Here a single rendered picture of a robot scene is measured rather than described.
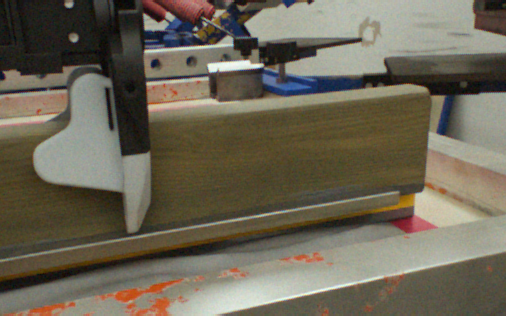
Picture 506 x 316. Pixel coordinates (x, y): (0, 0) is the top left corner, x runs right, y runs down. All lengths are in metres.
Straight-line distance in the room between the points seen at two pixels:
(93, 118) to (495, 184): 0.29
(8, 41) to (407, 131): 0.25
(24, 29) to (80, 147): 0.06
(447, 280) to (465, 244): 0.03
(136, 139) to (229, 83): 0.53
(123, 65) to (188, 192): 0.10
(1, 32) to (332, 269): 0.20
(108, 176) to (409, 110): 0.20
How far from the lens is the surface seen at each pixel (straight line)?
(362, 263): 0.27
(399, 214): 0.42
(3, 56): 0.28
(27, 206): 0.32
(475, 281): 0.30
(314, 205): 0.35
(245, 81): 0.82
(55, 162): 0.29
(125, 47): 0.27
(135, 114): 0.28
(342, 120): 0.35
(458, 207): 0.45
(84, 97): 0.29
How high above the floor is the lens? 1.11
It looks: 19 degrees down
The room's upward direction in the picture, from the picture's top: 3 degrees counter-clockwise
